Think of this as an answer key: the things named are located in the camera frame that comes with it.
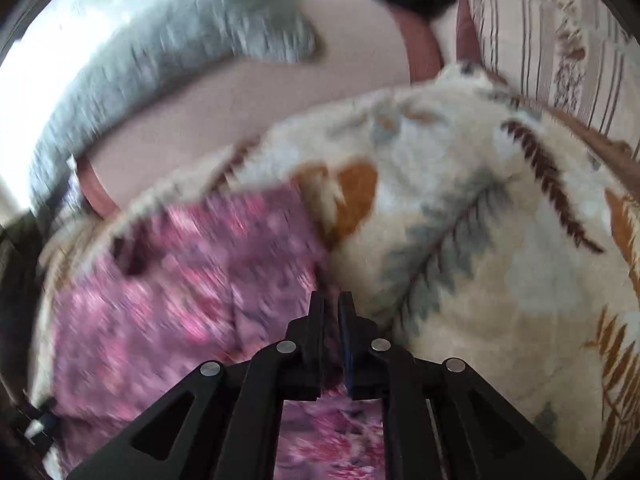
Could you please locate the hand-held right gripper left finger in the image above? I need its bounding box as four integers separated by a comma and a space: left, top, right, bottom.
67, 291, 329, 480

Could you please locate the grey quilted cloth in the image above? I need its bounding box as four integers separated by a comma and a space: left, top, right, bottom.
27, 0, 321, 211

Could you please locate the leaf print blanket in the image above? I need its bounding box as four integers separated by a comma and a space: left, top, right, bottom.
30, 60, 640, 480

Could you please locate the striped floral cushion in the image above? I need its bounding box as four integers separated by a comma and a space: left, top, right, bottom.
465, 0, 640, 161

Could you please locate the pink sofa backrest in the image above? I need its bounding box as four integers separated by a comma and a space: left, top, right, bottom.
75, 0, 451, 218

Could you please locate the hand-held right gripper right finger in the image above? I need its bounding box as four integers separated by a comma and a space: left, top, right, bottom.
338, 291, 587, 480

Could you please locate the purple floral cloth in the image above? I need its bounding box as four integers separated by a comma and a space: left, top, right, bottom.
50, 180, 386, 480

